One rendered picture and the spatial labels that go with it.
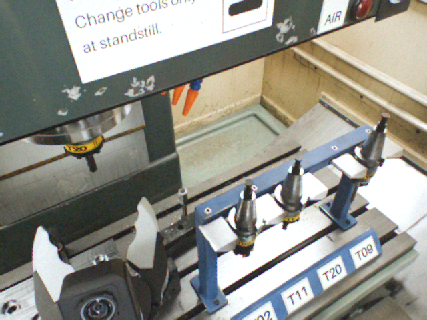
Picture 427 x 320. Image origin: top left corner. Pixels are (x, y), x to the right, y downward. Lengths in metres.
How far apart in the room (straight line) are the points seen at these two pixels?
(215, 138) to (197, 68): 1.54
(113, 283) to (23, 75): 0.14
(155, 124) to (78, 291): 0.98
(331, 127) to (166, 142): 0.67
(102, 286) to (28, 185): 0.91
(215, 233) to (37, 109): 0.49
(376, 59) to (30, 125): 1.26
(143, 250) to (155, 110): 0.85
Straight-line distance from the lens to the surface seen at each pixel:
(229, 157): 1.74
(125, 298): 0.29
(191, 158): 1.74
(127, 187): 1.32
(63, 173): 1.17
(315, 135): 1.57
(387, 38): 1.38
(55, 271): 0.39
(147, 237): 0.39
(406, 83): 1.38
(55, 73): 0.26
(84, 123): 0.44
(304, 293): 0.98
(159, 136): 1.26
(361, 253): 1.07
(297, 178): 0.71
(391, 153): 0.92
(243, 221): 0.69
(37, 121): 0.27
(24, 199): 1.20
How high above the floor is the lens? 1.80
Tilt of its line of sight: 44 degrees down
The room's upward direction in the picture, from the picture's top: 1 degrees counter-clockwise
